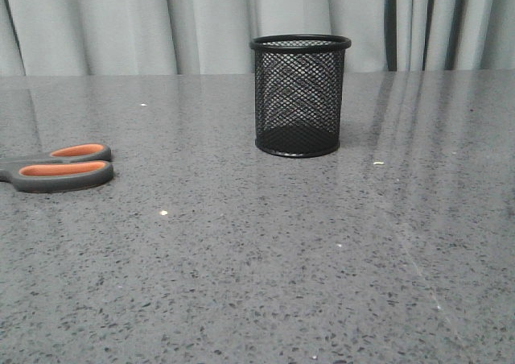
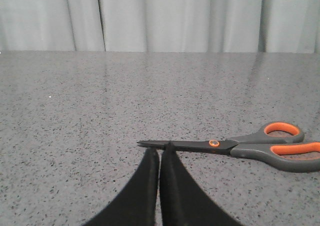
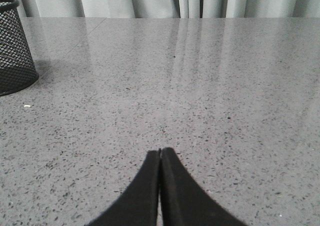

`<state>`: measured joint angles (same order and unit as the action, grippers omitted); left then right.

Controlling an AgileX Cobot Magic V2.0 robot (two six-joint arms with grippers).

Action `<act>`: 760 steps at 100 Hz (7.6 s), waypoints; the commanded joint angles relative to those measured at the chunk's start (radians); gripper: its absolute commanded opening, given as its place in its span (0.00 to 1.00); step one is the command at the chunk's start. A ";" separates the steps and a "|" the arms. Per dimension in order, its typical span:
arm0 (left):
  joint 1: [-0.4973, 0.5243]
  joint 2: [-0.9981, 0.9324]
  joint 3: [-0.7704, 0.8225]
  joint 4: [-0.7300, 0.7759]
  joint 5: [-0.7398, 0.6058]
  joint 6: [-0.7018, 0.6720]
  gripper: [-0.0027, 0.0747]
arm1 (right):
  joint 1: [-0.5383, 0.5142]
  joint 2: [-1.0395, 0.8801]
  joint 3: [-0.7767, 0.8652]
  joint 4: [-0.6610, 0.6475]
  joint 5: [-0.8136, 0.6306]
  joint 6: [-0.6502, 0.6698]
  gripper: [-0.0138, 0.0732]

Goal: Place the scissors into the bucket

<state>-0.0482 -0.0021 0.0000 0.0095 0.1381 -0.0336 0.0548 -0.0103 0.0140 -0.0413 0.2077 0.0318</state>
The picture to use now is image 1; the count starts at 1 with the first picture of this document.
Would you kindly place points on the grey orange handled scissors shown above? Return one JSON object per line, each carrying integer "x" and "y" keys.
{"x": 66, "y": 169}

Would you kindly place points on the black mesh pen cup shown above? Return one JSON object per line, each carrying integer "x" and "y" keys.
{"x": 298, "y": 93}

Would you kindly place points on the grey pleated curtain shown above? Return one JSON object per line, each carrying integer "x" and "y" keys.
{"x": 130, "y": 37}

